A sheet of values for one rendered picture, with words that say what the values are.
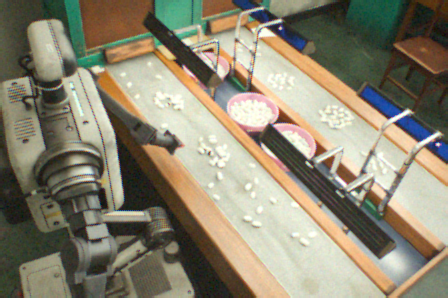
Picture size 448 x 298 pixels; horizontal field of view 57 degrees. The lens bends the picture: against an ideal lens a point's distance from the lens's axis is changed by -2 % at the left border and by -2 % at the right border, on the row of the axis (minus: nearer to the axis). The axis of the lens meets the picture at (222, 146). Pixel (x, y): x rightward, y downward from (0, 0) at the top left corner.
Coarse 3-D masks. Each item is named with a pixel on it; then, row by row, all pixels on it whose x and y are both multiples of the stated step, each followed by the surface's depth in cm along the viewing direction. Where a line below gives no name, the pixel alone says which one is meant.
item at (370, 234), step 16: (272, 128) 158; (272, 144) 158; (288, 144) 153; (288, 160) 153; (304, 160) 149; (304, 176) 148; (320, 176) 144; (320, 192) 144; (336, 208) 139; (352, 208) 136; (352, 224) 135; (368, 224) 132; (368, 240) 131; (384, 240) 128; (384, 256) 130
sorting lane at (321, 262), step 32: (128, 64) 242; (160, 64) 245; (192, 96) 226; (160, 128) 207; (192, 128) 209; (224, 128) 210; (192, 160) 194; (224, 192) 182; (256, 192) 184; (288, 224) 173; (288, 256) 163; (320, 256) 164; (288, 288) 153; (320, 288) 154; (352, 288) 155
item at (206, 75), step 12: (144, 24) 214; (156, 24) 208; (156, 36) 207; (168, 36) 201; (168, 48) 201; (180, 48) 195; (180, 60) 194; (192, 60) 189; (192, 72) 189; (204, 72) 184; (216, 72) 180; (204, 84) 183; (216, 84) 184
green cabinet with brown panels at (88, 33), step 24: (48, 0) 236; (72, 0) 203; (96, 0) 212; (120, 0) 220; (144, 0) 228; (168, 0) 237; (192, 0) 246; (216, 0) 257; (264, 0) 279; (72, 24) 211; (96, 24) 220; (120, 24) 229; (168, 24) 247; (96, 48) 228
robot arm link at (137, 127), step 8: (96, 80) 178; (96, 88) 174; (104, 96) 172; (112, 96) 176; (104, 104) 172; (112, 104) 170; (120, 104) 172; (112, 112) 170; (120, 112) 169; (128, 112) 168; (128, 120) 167; (136, 120) 166; (128, 128) 167; (136, 128) 168; (144, 128) 165; (136, 136) 165; (144, 136) 165
